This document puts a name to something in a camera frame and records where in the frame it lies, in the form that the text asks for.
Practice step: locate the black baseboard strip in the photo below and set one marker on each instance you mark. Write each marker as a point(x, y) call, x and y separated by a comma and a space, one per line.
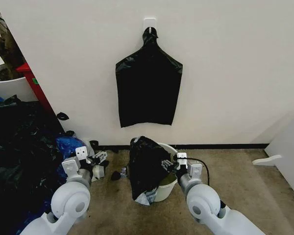
point(210, 146)

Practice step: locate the potted plant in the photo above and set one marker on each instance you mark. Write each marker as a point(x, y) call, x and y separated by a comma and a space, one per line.
point(2, 49)

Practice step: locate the white curved flat piece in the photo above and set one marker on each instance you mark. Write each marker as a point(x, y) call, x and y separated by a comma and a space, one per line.
point(267, 159)

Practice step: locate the small clear plastic bottle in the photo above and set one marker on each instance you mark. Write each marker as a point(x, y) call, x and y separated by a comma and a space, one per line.
point(124, 172)

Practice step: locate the flat black garbage bag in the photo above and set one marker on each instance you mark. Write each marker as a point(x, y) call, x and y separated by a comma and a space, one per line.
point(147, 93)

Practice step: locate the black garbage bag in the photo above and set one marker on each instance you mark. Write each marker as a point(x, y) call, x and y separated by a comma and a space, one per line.
point(147, 93)
point(144, 166)

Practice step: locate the white cabinet panel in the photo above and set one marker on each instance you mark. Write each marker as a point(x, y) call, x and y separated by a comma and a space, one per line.
point(289, 151)

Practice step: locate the pile of black garbage bags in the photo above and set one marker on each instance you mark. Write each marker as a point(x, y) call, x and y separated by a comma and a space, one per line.
point(19, 147)

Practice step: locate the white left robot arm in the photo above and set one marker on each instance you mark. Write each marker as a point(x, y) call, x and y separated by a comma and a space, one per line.
point(69, 200)

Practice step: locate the white plastic trash bin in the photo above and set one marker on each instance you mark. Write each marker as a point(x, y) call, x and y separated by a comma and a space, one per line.
point(165, 186)

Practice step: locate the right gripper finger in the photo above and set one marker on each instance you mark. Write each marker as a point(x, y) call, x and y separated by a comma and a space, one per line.
point(166, 163)
point(169, 170)

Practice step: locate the white round plant pot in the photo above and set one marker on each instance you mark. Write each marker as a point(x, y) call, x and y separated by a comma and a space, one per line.
point(12, 86)

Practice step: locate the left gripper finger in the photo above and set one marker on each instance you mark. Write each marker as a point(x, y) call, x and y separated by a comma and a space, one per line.
point(101, 155)
point(103, 163)

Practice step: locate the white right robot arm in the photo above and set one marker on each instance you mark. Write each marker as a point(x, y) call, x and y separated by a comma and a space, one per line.
point(203, 198)

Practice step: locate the black plastic scrap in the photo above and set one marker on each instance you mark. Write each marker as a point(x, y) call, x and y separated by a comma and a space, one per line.
point(62, 115)
point(115, 175)
point(94, 143)

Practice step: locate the small white box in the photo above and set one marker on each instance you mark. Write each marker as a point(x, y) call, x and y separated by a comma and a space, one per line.
point(99, 172)

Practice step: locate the white adhesive wall hook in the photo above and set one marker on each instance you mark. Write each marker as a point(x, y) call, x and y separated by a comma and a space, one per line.
point(148, 23)

